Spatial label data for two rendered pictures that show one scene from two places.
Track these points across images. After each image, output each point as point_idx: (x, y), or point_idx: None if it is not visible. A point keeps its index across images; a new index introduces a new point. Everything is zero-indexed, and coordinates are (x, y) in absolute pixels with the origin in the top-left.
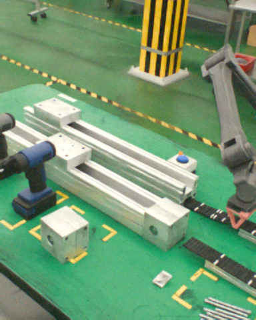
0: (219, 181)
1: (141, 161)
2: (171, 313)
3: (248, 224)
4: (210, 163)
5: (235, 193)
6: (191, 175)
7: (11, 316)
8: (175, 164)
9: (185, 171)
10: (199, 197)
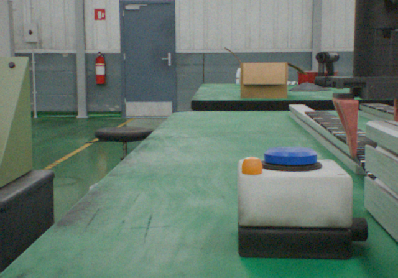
0: (206, 206)
1: None
2: None
3: (367, 145)
4: (106, 229)
5: (387, 76)
6: (387, 122)
7: None
8: (342, 168)
9: (391, 125)
10: (355, 207)
